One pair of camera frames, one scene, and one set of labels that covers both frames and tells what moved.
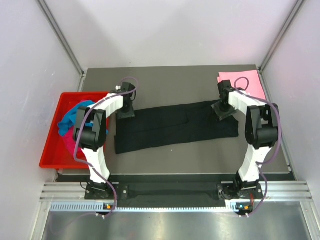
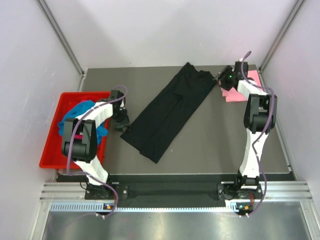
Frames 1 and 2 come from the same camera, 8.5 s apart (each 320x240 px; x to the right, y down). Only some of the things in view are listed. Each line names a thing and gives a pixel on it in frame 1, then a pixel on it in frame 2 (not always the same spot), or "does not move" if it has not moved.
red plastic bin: x=57 y=154 does not move
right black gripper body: x=223 y=110 to x=226 y=80
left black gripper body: x=126 y=111 to x=121 y=120
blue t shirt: x=69 y=118 does not move
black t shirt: x=172 y=125 to x=156 y=130
